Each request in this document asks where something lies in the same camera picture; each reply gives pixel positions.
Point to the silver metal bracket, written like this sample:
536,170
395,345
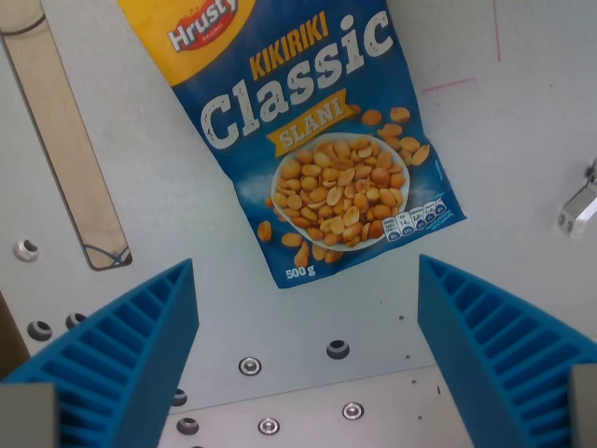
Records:
578,205

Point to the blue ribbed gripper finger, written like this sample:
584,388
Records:
490,345
116,354

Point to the wooden strip with rounded end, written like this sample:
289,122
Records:
60,135

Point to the silver countersunk screw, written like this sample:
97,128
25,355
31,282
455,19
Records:
353,410
269,425
250,366

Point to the dark socket bolt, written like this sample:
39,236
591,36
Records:
188,425
74,320
179,397

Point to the blue peanut snack bag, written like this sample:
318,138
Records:
308,140

